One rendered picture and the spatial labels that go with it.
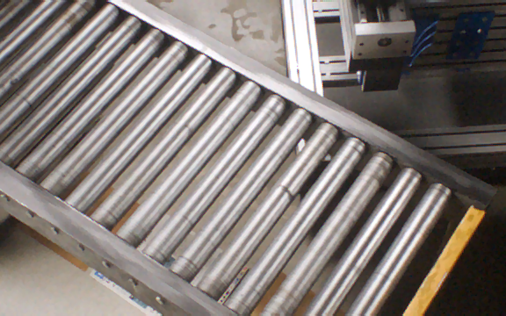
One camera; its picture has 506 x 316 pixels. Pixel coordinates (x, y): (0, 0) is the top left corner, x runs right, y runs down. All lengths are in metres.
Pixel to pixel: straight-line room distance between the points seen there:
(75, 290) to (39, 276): 0.11
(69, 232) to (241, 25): 1.47
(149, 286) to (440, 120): 1.21
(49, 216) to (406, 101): 1.23
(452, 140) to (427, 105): 0.14
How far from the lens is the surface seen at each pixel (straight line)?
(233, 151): 1.71
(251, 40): 2.91
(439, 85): 2.59
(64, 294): 2.50
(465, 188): 1.71
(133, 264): 1.61
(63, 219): 1.68
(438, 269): 1.60
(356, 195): 1.67
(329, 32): 2.67
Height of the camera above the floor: 2.25
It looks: 59 degrees down
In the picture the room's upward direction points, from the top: 1 degrees counter-clockwise
